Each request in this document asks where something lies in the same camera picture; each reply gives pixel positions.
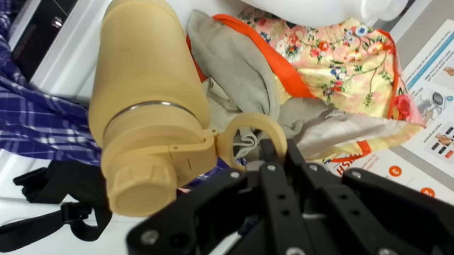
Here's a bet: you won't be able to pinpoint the black clothes pile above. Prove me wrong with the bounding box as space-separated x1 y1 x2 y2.
0 160 112 252

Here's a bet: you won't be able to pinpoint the beige cloth in bag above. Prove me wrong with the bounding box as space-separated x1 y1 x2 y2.
186 10 417 164

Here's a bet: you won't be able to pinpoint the yellow water bottle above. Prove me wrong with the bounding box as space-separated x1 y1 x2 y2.
88 0 288 217

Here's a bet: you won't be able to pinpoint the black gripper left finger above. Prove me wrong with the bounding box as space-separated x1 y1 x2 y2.
126 163 304 255

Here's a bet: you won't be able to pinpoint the wall instruction poster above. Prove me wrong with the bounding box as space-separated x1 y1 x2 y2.
328 18 454 202

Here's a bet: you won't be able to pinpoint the blue plaid trousers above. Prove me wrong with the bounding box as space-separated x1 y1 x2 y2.
0 10 101 166

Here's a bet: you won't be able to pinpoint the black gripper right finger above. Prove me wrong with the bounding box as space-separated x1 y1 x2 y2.
285 141 454 255

